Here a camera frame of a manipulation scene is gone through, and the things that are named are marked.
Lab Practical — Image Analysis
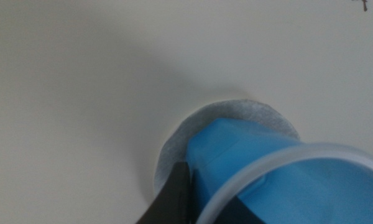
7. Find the round grey cup mat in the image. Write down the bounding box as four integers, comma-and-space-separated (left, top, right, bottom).
153, 98, 301, 197

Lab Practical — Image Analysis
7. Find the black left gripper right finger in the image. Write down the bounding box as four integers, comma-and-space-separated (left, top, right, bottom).
216, 197, 267, 224

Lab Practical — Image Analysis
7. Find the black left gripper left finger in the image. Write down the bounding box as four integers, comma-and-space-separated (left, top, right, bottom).
136, 161, 192, 224

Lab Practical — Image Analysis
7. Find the blue plastic cup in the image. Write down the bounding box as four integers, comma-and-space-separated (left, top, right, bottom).
185, 117, 373, 224

